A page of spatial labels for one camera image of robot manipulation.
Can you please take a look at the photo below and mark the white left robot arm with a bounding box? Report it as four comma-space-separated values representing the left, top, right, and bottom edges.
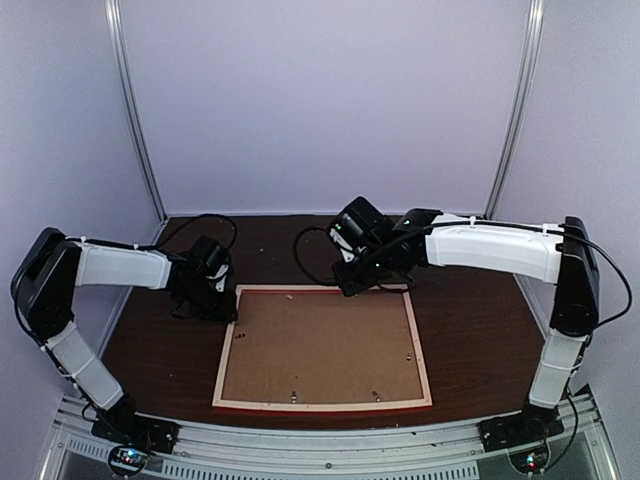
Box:
10, 227, 237, 444

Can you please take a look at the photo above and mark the right controller board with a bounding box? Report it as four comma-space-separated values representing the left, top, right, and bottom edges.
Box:
508, 446, 550, 476

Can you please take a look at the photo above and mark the brown frame backing board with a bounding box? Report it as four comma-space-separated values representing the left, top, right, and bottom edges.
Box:
222, 290, 424, 402

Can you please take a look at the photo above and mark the left controller board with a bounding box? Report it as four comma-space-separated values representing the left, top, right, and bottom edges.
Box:
107, 445, 150, 477

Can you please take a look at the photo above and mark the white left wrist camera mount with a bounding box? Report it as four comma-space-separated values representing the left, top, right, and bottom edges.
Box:
209, 263, 233, 293

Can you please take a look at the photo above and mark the left aluminium corner post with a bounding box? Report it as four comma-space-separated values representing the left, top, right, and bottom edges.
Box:
104, 0, 168, 223

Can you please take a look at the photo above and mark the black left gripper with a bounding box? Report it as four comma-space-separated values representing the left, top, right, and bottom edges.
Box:
179, 278, 237, 322

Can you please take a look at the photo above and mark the right aluminium corner post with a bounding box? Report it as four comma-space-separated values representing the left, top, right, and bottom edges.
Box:
484, 0, 546, 219

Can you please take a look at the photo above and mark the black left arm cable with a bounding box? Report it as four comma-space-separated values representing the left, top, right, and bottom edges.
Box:
12, 213, 238, 341

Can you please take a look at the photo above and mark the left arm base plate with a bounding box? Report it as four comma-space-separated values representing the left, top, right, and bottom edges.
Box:
91, 416, 180, 454

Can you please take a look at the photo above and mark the aluminium front rail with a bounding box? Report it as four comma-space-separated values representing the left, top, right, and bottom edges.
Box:
35, 394, 622, 479

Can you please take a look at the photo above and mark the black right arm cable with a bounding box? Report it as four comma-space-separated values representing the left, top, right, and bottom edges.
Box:
293, 219, 632, 451

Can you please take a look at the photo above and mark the aluminium corner post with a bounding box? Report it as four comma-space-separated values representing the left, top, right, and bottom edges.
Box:
484, 0, 546, 219
104, 0, 168, 223

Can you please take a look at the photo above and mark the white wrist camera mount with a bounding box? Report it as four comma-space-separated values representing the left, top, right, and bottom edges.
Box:
329, 228, 357, 263
209, 263, 233, 293

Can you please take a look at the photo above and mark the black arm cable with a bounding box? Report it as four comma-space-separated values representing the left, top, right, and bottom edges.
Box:
293, 219, 632, 451
12, 213, 238, 341

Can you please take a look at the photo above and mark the controller board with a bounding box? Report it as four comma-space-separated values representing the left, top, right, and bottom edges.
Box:
107, 445, 150, 477
508, 446, 550, 476

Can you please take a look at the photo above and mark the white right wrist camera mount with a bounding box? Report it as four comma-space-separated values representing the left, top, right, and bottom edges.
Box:
329, 228, 357, 263

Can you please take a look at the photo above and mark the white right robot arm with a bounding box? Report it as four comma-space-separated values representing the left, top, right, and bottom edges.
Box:
326, 196, 599, 442

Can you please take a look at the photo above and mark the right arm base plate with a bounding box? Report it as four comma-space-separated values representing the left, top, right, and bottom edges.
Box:
478, 413, 564, 452

